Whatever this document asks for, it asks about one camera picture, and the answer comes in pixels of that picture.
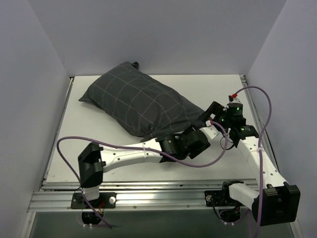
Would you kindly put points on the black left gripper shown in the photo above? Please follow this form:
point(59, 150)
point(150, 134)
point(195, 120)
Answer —
point(189, 131)

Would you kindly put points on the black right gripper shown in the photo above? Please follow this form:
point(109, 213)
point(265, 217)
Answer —
point(214, 110)

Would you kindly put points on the dark grey checked pillowcase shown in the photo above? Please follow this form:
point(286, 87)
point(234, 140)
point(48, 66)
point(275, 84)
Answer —
point(143, 106)

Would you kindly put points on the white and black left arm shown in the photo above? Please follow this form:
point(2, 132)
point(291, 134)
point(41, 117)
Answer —
point(95, 160)

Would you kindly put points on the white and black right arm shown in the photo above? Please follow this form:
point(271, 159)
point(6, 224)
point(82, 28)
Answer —
point(276, 201)

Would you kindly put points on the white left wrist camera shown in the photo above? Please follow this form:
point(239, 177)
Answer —
point(210, 130)

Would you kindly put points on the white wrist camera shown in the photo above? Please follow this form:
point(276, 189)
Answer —
point(210, 130)
point(234, 98)

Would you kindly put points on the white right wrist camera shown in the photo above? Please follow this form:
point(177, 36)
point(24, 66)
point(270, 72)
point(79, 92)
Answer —
point(234, 98)

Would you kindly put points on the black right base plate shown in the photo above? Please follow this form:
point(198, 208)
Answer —
point(218, 198)

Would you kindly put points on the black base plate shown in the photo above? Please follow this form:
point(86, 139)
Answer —
point(106, 200)
point(218, 198)

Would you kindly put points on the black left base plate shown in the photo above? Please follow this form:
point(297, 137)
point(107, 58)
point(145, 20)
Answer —
point(106, 200)

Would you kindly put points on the aluminium front frame rail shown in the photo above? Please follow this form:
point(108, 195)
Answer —
point(130, 196)

